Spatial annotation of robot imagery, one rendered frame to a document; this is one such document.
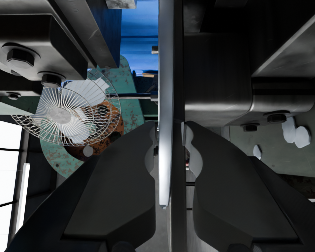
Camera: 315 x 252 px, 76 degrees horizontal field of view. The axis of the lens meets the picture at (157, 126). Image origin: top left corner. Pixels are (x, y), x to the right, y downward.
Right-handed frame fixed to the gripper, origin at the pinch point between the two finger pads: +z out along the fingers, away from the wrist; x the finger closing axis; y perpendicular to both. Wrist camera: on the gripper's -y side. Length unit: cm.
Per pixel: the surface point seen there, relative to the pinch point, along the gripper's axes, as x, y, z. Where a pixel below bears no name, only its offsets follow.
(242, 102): 6.7, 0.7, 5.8
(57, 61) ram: -12.5, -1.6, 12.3
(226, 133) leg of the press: 13.9, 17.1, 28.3
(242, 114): 7.4, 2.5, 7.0
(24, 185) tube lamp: -227, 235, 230
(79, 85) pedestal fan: -40, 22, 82
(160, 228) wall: -5, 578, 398
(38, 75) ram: -16.7, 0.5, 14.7
